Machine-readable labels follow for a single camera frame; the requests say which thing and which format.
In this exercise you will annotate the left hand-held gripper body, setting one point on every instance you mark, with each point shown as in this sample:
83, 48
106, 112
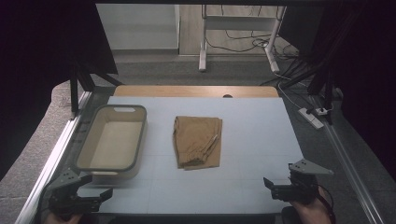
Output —
63, 182

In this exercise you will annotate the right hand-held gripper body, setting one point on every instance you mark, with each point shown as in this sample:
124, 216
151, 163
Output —
306, 168

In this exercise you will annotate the white basket with grey rim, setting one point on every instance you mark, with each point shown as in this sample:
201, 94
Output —
115, 140

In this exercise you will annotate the brown pants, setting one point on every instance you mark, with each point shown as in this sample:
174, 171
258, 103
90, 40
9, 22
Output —
197, 141

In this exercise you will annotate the person's left hand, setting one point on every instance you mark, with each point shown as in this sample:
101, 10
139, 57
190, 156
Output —
62, 219

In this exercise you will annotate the person's right hand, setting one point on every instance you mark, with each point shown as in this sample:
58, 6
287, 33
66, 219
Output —
311, 213

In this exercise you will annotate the light blue table mat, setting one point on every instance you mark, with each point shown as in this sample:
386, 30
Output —
249, 140

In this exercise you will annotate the white power strip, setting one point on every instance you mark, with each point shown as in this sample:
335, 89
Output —
311, 118

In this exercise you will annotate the white plug adapter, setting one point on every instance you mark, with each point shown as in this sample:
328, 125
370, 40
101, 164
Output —
321, 111

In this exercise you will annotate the black metal stand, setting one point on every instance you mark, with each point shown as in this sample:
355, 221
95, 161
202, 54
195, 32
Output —
327, 90
74, 93

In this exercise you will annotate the black curtain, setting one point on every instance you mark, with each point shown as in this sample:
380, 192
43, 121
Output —
37, 62
367, 62

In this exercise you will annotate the wooden table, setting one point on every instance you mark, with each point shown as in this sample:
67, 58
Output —
186, 91

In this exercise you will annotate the white cabinet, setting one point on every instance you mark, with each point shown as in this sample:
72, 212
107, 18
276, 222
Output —
140, 28

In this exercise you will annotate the aluminium rail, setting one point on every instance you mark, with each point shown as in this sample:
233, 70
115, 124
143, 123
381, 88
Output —
49, 168
351, 174

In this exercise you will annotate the white desk frame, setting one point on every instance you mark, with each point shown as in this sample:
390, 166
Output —
203, 46

